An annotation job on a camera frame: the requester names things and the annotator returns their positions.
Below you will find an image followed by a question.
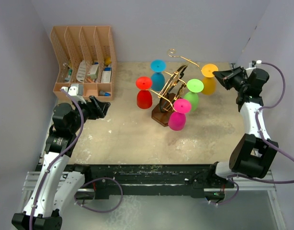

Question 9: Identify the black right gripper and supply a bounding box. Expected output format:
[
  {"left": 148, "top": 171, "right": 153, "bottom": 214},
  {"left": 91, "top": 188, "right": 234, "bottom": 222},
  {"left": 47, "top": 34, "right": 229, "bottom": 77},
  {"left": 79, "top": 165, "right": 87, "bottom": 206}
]
[{"left": 213, "top": 67, "right": 249, "bottom": 92}]

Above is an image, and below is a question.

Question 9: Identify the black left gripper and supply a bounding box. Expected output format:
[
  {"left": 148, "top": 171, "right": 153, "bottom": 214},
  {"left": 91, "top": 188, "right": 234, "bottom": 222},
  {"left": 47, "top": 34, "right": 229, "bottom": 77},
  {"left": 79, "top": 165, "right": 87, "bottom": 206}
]
[{"left": 69, "top": 95, "right": 110, "bottom": 133}]

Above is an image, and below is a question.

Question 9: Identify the yellow wine glass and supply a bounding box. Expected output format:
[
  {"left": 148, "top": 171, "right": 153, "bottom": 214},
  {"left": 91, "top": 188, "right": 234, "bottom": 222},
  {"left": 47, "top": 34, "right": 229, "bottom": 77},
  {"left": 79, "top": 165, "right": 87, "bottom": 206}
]
[{"left": 201, "top": 63, "right": 218, "bottom": 95}]

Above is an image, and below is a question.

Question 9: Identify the green wine glass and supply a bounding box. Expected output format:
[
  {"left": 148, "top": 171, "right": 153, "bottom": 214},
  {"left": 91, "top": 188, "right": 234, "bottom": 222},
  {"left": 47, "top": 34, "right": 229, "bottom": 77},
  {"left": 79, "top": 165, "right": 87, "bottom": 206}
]
[{"left": 183, "top": 79, "right": 204, "bottom": 112}]

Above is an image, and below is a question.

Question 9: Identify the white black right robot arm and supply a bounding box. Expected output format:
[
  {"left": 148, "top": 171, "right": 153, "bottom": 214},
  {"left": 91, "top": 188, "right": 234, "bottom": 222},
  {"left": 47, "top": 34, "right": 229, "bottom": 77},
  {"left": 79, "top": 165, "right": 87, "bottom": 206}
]
[{"left": 190, "top": 67, "right": 279, "bottom": 187}]

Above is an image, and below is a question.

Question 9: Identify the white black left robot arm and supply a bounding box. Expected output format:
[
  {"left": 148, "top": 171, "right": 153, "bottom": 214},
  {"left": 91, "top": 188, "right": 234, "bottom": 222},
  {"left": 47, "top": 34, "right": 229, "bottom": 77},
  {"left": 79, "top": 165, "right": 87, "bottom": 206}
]
[{"left": 11, "top": 96, "right": 111, "bottom": 230}]

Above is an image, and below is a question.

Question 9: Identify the red wine glass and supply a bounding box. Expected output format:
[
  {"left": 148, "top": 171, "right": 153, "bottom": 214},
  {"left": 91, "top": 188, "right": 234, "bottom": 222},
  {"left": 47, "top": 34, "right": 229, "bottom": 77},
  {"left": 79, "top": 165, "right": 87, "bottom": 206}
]
[{"left": 136, "top": 76, "right": 152, "bottom": 109}]

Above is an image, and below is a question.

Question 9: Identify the blue wine glass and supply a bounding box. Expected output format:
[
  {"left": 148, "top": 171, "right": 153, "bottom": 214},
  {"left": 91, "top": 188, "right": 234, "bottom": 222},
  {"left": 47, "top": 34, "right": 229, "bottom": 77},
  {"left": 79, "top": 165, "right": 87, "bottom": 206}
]
[{"left": 150, "top": 59, "right": 166, "bottom": 92}]

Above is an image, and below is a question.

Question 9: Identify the magenta wine glass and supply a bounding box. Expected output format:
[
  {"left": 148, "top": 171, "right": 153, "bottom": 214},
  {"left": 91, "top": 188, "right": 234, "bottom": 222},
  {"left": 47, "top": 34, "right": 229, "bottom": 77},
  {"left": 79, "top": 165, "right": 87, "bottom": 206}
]
[{"left": 168, "top": 99, "right": 192, "bottom": 131}]

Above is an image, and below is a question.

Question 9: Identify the blue grey battery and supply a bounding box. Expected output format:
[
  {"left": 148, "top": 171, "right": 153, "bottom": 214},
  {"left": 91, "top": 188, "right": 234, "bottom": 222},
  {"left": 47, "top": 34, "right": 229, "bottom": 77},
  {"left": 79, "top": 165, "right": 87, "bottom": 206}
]
[{"left": 99, "top": 90, "right": 111, "bottom": 97}]

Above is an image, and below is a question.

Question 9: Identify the white red box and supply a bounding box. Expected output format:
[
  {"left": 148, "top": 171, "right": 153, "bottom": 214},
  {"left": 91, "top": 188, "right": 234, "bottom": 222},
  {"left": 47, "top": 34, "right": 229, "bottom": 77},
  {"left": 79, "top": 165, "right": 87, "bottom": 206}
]
[{"left": 87, "top": 64, "right": 99, "bottom": 80}]

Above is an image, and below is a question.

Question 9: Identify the white blue box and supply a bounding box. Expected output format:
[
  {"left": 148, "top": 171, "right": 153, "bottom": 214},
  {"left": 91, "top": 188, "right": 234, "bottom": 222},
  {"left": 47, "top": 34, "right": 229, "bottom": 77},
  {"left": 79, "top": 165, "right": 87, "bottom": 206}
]
[{"left": 101, "top": 67, "right": 112, "bottom": 83}]

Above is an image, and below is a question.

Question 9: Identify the white ribbed bottle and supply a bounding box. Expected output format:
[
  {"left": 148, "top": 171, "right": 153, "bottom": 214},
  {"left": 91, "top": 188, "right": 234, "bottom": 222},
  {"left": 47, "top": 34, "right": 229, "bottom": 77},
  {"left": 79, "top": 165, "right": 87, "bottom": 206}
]
[{"left": 76, "top": 60, "right": 86, "bottom": 83}]

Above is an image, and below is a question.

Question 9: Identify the yellow object in organizer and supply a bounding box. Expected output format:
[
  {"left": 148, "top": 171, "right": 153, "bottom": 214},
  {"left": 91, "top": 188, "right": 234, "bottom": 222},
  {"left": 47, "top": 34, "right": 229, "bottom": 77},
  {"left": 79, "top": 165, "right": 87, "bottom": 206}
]
[{"left": 104, "top": 57, "right": 112, "bottom": 66}]

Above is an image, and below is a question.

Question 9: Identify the pink plastic file organizer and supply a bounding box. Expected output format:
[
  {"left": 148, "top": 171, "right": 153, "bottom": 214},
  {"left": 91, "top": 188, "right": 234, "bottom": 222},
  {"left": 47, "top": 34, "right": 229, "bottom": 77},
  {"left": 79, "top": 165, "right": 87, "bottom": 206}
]
[{"left": 50, "top": 25, "right": 117, "bottom": 101}]

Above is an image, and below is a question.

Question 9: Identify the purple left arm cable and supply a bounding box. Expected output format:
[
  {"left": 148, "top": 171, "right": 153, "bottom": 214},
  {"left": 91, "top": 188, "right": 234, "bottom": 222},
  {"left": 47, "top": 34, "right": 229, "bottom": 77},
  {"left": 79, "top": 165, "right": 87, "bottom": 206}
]
[{"left": 28, "top": 89, "right": 85, "bottom": 230}]

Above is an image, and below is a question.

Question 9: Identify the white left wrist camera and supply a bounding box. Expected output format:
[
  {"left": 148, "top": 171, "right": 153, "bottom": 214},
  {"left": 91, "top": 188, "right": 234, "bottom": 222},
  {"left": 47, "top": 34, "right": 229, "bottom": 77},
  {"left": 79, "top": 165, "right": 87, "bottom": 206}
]
[{"left": 60, "top": 83, "right": 86, "bottom": 103}]

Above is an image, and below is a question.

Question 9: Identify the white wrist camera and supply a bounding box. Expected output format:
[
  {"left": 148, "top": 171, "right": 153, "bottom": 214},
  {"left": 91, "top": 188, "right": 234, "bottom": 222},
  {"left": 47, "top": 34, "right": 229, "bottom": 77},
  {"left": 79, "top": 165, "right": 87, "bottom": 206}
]
[
  {"left": 247, "top": 60, "right": 262, "bottom": 70},
  {"left": 60, "top": 83, "right": 86, "bottom": 103}
]

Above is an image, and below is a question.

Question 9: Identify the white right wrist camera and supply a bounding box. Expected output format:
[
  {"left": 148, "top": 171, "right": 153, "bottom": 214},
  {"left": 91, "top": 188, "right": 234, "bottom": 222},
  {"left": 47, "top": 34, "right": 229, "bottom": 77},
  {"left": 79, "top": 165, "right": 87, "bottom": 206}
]
[{"left": 247, "top": 60, "right": 262, "bottom": 70}]

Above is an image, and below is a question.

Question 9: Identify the gold wire wine glass rack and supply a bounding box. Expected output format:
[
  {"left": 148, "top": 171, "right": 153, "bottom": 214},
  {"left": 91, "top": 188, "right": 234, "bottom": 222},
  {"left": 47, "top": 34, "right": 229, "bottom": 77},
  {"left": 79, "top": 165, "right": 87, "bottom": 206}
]
[{"left": 151, "top": 48, "right": 206, "bottom": 127}]

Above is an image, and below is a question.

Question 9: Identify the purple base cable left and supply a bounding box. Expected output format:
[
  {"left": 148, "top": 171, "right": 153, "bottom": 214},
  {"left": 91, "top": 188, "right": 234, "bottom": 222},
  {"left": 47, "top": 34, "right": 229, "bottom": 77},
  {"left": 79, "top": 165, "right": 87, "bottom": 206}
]
[{"left": 74, "top": 177, "right": 124, "bottom": 213}]

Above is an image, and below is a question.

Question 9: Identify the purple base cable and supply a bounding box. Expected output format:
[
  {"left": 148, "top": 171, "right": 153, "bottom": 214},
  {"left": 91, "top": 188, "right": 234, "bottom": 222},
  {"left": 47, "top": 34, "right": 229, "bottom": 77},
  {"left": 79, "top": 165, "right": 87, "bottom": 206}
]
[
  {"left": 74, "top": 177, "right": 124, "bottom": 213},
  {"left": 205, "top": 179, "right": 240, "bottom": 207}
]

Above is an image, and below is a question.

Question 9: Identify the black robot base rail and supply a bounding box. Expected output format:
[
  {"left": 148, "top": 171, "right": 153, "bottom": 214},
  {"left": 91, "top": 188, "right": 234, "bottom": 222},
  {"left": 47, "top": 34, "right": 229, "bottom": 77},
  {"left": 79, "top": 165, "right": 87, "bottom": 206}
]
[{"left": 63, "top": 164, "right": 235, "bottom": 199}]

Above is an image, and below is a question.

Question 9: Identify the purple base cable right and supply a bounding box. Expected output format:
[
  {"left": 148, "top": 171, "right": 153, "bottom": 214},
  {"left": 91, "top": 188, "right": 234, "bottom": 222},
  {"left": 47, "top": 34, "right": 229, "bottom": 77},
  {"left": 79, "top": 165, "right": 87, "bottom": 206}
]
[{"left": 205, "top": 179, "right": 240, "bottom": 207}]

